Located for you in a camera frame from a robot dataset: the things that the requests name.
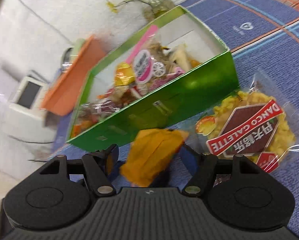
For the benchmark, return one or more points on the small clear brown snack packet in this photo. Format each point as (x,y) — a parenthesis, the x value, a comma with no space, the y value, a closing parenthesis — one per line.
(97,110)

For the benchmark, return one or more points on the pink strip snack bag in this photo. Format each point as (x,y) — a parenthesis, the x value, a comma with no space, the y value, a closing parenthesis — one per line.
(146,58)

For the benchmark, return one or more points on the cream wafer snack packet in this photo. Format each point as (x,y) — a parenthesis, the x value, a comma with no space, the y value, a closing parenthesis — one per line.
(182,58)

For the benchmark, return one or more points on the orange plastic basin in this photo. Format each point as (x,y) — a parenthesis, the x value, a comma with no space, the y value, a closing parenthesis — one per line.
(61,98)

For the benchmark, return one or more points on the blue patterned tablecloth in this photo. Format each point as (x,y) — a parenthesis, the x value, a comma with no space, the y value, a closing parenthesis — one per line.
(264,48)

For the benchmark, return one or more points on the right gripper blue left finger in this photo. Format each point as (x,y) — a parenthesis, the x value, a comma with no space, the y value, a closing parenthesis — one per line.
(98,166)

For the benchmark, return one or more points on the clear galette snack bag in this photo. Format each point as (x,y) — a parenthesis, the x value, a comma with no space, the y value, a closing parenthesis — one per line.
(257,122)

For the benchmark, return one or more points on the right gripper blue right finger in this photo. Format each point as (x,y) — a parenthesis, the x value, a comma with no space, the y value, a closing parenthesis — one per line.
(202,168)

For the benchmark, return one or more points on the white appliance with screen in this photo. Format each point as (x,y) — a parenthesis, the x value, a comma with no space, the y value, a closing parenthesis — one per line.
(26,103)

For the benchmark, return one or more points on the yellow snack bag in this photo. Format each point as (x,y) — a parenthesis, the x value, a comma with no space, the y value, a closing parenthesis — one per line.
(124,74)

